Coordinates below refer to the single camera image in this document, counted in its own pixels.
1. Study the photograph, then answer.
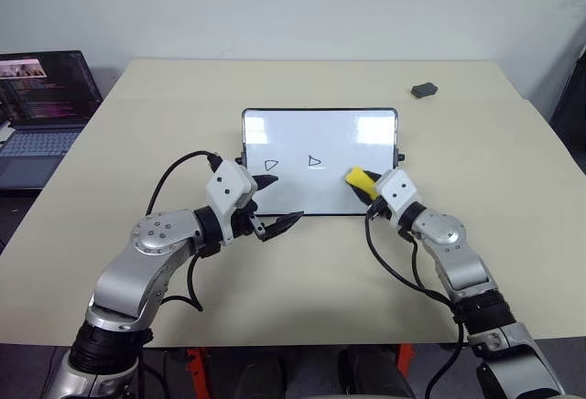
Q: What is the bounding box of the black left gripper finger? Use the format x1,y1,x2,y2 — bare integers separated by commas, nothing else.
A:
263,210,305,242
249,172,281,192

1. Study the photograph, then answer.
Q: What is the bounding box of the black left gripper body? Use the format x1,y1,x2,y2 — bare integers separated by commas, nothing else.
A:
228,197,269,243

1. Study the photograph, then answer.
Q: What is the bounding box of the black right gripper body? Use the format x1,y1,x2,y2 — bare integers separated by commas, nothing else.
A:
365,198,391,223

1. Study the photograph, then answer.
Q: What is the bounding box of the yellow whiteboard eraser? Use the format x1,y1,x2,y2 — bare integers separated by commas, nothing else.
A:
343,165,378,201

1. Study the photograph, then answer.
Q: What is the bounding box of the small black-framed whiteboard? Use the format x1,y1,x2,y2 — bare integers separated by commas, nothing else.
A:
235,106,407,217

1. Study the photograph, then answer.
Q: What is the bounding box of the small black rounded block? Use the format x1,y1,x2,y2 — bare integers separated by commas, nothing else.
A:
410,81,440,99

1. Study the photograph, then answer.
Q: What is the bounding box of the black chair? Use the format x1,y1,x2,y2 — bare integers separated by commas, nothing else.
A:
548,44,586,145

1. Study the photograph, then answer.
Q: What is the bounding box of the open grey laptop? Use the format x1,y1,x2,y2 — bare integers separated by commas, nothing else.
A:
0,49,104,192

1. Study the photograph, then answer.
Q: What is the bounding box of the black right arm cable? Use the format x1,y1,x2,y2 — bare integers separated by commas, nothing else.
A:
364,213,469,399

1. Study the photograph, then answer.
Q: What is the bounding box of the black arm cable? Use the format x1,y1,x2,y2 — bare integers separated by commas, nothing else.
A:
145,150,225,313
364,213,469,399

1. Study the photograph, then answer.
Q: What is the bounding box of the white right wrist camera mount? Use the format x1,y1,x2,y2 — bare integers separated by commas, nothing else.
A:
374,167,424,231

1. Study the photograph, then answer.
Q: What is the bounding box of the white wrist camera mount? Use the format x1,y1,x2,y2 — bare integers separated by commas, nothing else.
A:
204,160,258,229
374,167,424,231

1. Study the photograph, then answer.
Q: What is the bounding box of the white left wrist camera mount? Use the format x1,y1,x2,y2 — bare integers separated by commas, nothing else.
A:
204,160,258,229

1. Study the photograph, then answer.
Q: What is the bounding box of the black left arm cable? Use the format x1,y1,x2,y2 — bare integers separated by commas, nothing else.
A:
145,150,225,313

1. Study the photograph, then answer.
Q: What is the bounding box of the orange frame piece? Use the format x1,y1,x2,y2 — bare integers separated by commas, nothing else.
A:
396,342,416,373
185,346,208,399

